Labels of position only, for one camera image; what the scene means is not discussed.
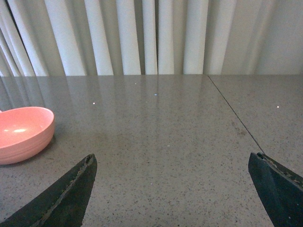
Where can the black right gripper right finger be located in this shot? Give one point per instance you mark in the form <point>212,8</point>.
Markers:
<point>279,189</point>

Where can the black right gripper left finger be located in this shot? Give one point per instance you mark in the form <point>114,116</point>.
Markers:
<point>63,204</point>

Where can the white pleated curtain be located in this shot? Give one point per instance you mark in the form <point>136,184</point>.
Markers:
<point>148,37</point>

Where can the pink bowl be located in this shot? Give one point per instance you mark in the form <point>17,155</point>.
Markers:
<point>24,132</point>

